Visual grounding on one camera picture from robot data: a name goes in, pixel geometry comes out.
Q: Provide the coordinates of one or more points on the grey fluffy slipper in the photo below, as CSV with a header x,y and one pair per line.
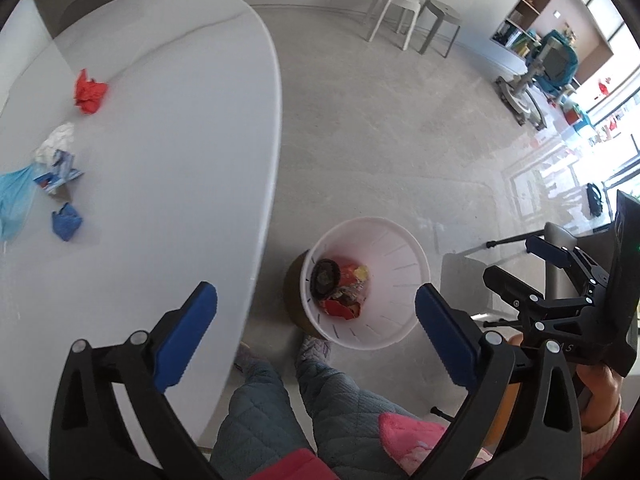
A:
x,y
315,350
245,357

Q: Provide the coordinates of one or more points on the small blue wrapper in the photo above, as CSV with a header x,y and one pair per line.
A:
x,y
67,222

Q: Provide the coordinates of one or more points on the grey stool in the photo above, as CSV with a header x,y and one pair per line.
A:
x,y
440,15

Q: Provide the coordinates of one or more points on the white plastic bin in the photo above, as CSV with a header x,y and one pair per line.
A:
x,y
395,270

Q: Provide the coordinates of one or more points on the brown round base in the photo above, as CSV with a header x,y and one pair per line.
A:
x,y
292,295

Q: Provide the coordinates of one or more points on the small red wrapper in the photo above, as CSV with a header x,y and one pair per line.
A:
x,y
90,92

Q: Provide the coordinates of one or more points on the white tissue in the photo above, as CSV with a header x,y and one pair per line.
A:
x,y
57,140

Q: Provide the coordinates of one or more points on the person's right hand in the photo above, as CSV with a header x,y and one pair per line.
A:
x,y
600,392

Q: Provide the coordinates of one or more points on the blue patterned paper box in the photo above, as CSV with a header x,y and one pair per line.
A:
x,y
57,175

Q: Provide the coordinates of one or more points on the grey chair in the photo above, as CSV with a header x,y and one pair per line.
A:
x,y
90,0

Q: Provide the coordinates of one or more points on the open wooden bookshelf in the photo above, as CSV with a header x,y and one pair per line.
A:
x,y
550,5

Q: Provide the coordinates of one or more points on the person's right forearm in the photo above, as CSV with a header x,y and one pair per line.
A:
x,y
607,435

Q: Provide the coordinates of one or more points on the blue face mask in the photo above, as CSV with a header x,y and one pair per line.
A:
x,y
15,195

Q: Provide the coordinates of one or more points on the pink fleece garment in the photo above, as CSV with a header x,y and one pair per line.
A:
x,y
415,435

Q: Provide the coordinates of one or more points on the person's grey quilted legs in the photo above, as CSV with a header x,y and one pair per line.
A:
x,y
280,425

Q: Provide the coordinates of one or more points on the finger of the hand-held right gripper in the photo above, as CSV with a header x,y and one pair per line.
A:
x,y
550,252
510,292

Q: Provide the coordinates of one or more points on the blue and grey stroller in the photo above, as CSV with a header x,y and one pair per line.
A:
x,y
550,70

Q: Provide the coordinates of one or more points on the white stool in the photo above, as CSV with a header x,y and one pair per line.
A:
x,y
395,2

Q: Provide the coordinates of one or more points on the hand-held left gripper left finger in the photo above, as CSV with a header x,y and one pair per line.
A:
x,y
185,335

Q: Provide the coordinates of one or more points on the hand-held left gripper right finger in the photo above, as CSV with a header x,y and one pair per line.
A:
x,y
445,335

